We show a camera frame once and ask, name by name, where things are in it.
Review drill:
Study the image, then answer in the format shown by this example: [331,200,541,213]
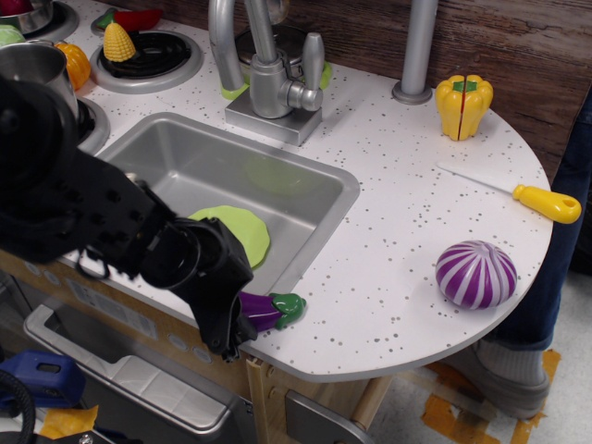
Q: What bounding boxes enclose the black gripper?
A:
[140,218,258,364]

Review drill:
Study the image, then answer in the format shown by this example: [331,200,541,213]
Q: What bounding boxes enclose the purple toy eggplant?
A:
[239,291,307,332]

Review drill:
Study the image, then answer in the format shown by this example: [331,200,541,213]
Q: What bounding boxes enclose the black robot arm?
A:
[1,80,257,361]

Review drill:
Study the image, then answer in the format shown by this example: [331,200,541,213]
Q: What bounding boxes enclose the light green plastic plate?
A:
[190,205,271,268]

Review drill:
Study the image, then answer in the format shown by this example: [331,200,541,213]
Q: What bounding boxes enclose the grey toy sink basin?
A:
[97,113,360,295]

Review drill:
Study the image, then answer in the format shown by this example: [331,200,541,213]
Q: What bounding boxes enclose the blue clamp tool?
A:
[1,350,86,408]

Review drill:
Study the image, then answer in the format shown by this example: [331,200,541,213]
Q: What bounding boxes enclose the silver toy faucet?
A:
[208,0,325,146]

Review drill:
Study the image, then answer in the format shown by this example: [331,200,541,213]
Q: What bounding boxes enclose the purple striped toy onion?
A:
[436,240,517,310]

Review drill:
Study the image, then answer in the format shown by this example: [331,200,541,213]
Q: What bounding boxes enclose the green item behind faucet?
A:
[220,62,333,101]

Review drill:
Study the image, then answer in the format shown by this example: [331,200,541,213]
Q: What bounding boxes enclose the grey stove burner front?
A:
[77,97,110,155]

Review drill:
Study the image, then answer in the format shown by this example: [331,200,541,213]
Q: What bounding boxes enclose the grey stove burner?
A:
[77,97,110,155]
[91,31,204,94]

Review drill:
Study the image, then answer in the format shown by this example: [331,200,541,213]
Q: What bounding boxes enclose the grey sneaker shoe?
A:
[441,339,550,419]

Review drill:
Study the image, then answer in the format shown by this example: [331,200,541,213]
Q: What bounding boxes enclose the grey stove burner back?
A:
[91,31,204,94]

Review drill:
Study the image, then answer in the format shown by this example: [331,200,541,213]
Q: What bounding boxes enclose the person leg in jeans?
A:
[486,96,591,351]

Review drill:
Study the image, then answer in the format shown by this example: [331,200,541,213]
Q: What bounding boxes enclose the grey metal pole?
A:
[392,0,438,105]

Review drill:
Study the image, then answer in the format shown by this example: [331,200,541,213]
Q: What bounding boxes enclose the orange toy pumpkin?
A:
[55,42,92,91]

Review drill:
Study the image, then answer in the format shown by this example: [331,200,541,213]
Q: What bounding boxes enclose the yellow toy corn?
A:
[103,22,136,62]

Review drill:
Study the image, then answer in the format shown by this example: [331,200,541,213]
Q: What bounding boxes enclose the yellow toy bell pepper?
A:
[435,75,494,142]

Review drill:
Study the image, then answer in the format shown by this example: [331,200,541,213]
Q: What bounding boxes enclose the red toy pepper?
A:
[94,9,163,32]

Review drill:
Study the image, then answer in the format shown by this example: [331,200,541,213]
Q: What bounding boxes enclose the stainless steel pot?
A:
[1,43,80,121]

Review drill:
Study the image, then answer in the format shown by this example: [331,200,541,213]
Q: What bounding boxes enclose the steel pot back left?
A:
[1,1,54,34]

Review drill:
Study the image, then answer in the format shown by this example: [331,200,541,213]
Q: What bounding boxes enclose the green toy cabbage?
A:
[0,24,26,47]

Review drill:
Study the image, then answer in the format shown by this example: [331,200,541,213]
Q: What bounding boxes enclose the silver oven door handle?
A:
[24,305,256,443]

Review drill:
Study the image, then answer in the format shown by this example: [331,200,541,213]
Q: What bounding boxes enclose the black cable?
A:
[0,369,37,440]

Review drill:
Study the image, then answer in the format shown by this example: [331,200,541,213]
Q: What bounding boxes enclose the yellow handled toy knife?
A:
[436,162,583,225]

